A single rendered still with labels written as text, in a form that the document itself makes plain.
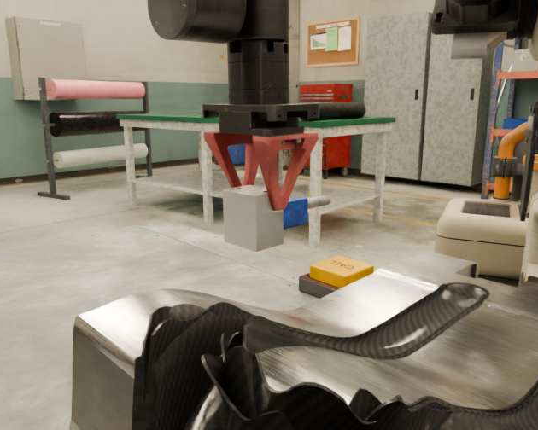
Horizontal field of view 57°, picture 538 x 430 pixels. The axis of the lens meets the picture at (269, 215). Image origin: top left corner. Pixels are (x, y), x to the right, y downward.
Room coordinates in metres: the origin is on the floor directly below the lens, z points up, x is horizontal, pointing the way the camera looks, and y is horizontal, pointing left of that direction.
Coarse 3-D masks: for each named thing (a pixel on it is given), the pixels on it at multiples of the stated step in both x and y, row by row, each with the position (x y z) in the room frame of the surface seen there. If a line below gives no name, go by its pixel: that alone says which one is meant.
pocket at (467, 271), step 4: (472, 264) 0.46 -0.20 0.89; (476, 264) 0.45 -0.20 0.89; (468, 268) 0.45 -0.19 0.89; (472, 268) 0.46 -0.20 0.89; (476, 268) 0.45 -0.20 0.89; (456, 272) 0.43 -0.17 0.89; (460, 272) 0.44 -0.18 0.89; (464, 272) 0.44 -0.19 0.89; (468, 272) 0.45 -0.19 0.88; (472, 272) 0.46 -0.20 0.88; (476, 272) 0.46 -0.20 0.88; (472, 276) 0.46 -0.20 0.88; (476, 276) 0.46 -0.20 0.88; (484, 280) 0.45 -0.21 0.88; (488, 280) 0.45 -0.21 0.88; (500, 284) 0.44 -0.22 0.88; (504, 284) 0.44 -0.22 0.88
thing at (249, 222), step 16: (224, 192) 0.48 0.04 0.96; (240, 192) 0.46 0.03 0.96; (256, 192) 0.46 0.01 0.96; (224, 208) 0.48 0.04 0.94; (240, 208) 0.46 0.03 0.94; (256, 208) 0.44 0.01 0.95; (288, 208) 0.48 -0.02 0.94; (304, 208) 0.49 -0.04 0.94; (224, 224) 0.48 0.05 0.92; (240, 224) 0.46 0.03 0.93; (256, 224) 0.44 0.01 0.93; (272, 224) 0.46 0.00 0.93; (288, 224) 0.48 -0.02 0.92; (240, 240) 0.46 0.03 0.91; (256, 240) 0.44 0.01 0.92; (272, 240) 0.46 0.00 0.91
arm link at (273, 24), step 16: (256, 0) 0.45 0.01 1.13; (272, 0) 0.45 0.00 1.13; (288, 0) 0.47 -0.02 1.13; (256, 16) 0.45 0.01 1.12; (272, 16) 0.45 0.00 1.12; (288, 16) 0.47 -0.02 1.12; (240, 32) 0.45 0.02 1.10; (256, 32) 0.45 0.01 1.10; (272, 32) 0.45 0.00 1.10; (288, 32) 0.47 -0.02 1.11; (240, 48) 0.47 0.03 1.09
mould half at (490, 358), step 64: (448, 256) 0.48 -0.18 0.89; (128, 320) 0.24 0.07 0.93; (320, 320) 0.34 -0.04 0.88; (384, 320) 0.34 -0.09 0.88; (512, 320) 0.34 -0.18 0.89; (128, 384) 0.20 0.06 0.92; (320, 384) 0.18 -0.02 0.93; (384, 384) 0.19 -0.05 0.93; (448, 384) 0.25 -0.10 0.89; (512, 384) 0.26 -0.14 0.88
